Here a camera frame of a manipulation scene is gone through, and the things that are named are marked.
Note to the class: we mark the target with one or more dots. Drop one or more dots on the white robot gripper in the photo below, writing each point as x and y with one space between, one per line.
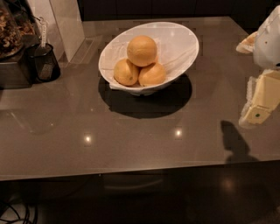
268 44

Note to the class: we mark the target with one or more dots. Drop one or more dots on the black mesh cup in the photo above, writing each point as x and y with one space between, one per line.
43 63

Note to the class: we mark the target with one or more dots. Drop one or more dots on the white tag utensil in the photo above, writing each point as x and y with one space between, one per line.
43 25

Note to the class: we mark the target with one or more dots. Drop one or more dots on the white panel stand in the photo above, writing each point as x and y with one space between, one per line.
64 27

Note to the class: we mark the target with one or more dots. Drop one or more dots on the glass jar of nuts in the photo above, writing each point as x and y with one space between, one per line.
15 22

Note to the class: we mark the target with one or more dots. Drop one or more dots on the orange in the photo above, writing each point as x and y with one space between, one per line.
142 51
151 75
126 73

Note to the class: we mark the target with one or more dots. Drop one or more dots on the dark metal box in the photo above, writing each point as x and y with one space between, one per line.
15 72

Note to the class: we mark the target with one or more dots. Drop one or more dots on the white tilted bowl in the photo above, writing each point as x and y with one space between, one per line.
158 29

